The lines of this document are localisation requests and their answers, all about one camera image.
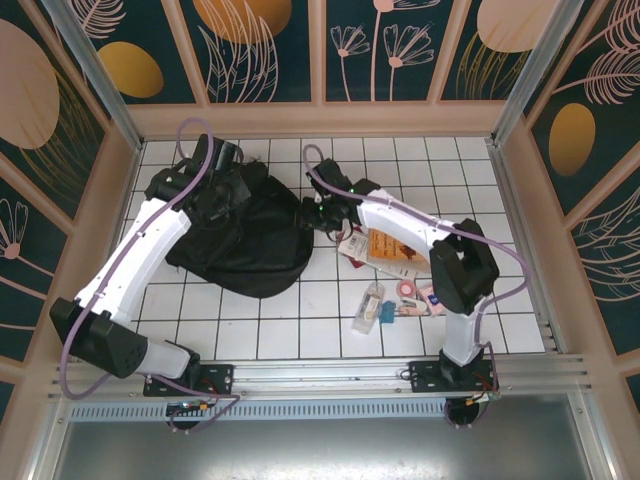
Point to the black fabric backpack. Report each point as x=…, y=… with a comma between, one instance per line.
x=265, y=250

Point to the orange snack packet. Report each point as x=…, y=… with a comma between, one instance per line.
x=387, y=247

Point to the clear plastic pencil case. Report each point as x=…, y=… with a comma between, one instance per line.
x=367, y=312

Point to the pink tape roll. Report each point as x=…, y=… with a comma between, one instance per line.
x=398, y=289

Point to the blue sticky note pad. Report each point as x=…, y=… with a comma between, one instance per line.
x=387, y=314

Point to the pink tissue pack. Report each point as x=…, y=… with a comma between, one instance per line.
x=430, y=302

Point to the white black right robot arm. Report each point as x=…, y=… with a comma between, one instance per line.
x=400, y=220

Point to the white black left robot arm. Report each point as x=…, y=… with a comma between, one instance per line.
x=125, y=260

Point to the small green circuit board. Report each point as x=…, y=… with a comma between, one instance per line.
x=187, y=407

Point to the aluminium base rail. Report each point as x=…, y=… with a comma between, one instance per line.
x=325, y=372

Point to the aluminium frame post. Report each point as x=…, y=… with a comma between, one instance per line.
x=99, y=75
x=533, y=75

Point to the aluminium side rail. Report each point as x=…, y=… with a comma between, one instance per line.
x=508, y=200

